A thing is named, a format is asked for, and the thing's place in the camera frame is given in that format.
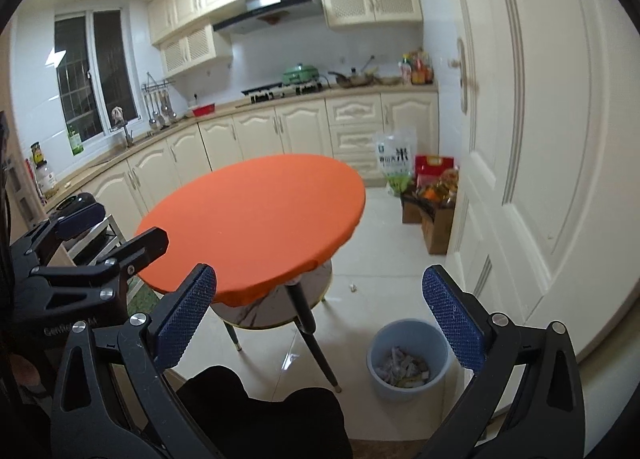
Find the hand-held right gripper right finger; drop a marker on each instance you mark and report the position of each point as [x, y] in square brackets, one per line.
[452, 319]

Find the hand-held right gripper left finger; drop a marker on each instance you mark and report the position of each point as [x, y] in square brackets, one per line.
[186, 319]

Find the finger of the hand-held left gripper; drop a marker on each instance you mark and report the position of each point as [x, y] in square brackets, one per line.
[80, 220]
[147, 245]

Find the pile of discarded wrappers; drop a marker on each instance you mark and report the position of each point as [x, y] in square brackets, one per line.
[400, 369]

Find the blue plastic waste bin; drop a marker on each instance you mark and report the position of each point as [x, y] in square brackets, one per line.
[400, 393]

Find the person's left hand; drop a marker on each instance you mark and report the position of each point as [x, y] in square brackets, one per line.
[27, 374]

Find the black round appliance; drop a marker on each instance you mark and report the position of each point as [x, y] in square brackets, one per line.
[75, 200]

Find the grey metal rack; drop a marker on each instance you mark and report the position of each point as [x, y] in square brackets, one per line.
[107, 234]

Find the green patterned floor mat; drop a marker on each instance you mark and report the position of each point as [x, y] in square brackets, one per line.
[145, 299]

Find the white plastic jar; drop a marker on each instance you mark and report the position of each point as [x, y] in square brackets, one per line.
[46, 181]

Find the green glass bottle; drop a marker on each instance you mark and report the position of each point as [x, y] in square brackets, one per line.
[75, 143]

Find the dark bottle yellow label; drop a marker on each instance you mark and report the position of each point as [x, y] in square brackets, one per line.
[37, 153]

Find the large cardboard box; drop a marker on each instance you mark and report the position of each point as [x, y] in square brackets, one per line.
[436, 234]

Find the metal faucet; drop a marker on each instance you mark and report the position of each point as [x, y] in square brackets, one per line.
[127, 135]

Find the orange tablecloth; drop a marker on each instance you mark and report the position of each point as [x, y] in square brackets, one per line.
[250, 219]

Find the small cardboard box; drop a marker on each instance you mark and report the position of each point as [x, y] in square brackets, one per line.
[411, 211]

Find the person's legs dark trousers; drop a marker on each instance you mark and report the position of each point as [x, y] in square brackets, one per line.
[265, 419]

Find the cooking oil bottle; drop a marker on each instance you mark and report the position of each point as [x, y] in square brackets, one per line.
[434, 191]

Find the red plastic basin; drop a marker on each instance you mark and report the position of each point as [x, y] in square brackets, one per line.
[204, 111]

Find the brown floor mat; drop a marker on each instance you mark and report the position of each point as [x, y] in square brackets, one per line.
[385, 449]

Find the kitchen window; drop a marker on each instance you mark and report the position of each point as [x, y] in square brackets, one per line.
[95, 74]

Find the clear white rice bag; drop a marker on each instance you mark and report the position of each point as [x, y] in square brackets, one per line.
[396, 159]

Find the cream lower kitchen cabinets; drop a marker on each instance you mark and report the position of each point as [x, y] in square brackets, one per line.
[300, 124]

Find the narrow lattice door cabinet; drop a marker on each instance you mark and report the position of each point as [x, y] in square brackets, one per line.
[192, 51]

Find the white panel door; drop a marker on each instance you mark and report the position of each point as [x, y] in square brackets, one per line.
[540, 139]

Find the black gas stove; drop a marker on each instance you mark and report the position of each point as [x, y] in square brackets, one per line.
[280, 93]

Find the green electric pot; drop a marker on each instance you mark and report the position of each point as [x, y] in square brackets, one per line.
[301, 75]

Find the group of condiment bottles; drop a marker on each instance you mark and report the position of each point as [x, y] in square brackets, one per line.
[416, 70]

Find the metal wok with utensils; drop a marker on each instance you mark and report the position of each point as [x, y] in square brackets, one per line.
[352, 79]

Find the black range hood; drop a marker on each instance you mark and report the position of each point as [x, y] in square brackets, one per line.
[265, 11]

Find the wall utensil rack with ladles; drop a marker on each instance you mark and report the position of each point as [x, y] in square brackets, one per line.
[159, 106]

